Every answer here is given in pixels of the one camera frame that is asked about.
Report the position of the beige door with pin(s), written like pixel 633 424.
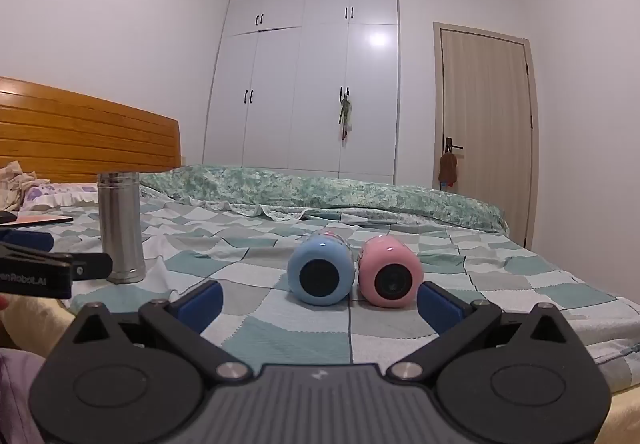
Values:
pixel 487 134

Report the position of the purple clothing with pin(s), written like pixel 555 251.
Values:
pixel 17 394

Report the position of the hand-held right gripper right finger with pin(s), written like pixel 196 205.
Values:
pixel 440 306

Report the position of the stainless steel cup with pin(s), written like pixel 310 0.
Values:
pixel 120 224

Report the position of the blue cup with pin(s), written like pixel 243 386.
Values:
pixel 320 274

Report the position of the beige mattress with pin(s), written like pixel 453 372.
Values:
pixel 625 406

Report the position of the checkered bed sheet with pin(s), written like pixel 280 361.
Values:
pixel 300 324

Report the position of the pink cup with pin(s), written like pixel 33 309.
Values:
pixel 392 276

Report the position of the wooden headboard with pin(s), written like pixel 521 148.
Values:
pixel 85 134

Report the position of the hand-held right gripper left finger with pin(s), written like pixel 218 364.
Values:
pixel 200 302

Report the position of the purple floral pillow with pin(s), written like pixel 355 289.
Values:
pixel 55 194

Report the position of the brown hanging pouch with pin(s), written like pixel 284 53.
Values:
pixel 448 169

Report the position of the green floral quilt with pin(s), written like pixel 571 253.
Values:
pixel 350 196

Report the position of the pink flat book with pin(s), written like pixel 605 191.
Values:
pixel 40 219

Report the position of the green hanging ornament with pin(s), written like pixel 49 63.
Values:
pixel 345 117

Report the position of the white wardrobe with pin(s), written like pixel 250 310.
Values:
pixel 300 84

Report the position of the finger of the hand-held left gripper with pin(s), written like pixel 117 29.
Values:
pixel 25 239
pixel 92 265

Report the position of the crumpled beige cloth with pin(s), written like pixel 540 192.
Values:
pixel 17 184

